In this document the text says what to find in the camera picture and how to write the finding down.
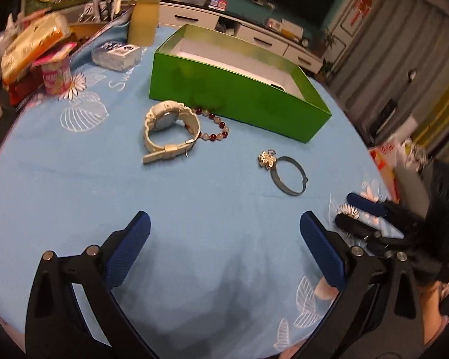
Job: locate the white small device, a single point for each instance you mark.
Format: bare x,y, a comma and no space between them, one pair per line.
274,24

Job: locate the clear tissue pack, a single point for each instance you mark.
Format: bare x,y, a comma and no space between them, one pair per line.
116,58

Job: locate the yellow snack packet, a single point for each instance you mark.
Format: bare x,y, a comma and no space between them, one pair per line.
30,45

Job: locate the green cardboard box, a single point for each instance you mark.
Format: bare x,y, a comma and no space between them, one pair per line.
228,101

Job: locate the gold flower brooch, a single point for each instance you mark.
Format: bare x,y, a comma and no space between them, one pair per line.
266,160

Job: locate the blue floral tablecloth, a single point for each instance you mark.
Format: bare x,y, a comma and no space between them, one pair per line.
209,232

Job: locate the white wrist watch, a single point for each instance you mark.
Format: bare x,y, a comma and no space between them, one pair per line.
153,146

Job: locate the yellow and red bag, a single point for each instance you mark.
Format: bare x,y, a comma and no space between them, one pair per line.
385,172

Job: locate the cardboard box with pens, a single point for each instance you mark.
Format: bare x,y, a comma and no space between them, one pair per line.
93,22

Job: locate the dark metal bangle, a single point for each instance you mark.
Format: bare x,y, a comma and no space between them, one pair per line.
303,181

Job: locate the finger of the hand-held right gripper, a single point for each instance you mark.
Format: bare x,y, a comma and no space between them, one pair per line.
363,204
381,245

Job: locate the potted plant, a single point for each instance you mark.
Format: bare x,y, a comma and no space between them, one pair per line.
330,39

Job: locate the yellow flat boxes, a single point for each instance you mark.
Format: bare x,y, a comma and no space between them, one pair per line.
292,29

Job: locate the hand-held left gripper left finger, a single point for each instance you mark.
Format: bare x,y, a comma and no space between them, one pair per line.
129,248

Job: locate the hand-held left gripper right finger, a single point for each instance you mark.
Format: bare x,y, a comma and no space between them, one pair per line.
321,250

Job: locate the pink yogurt cup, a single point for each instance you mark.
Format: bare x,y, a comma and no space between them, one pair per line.
56,76

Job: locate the yellow water bottle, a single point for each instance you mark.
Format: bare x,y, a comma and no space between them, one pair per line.
142,22

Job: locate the white television cabinet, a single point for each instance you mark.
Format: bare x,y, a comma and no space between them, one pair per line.
254,33

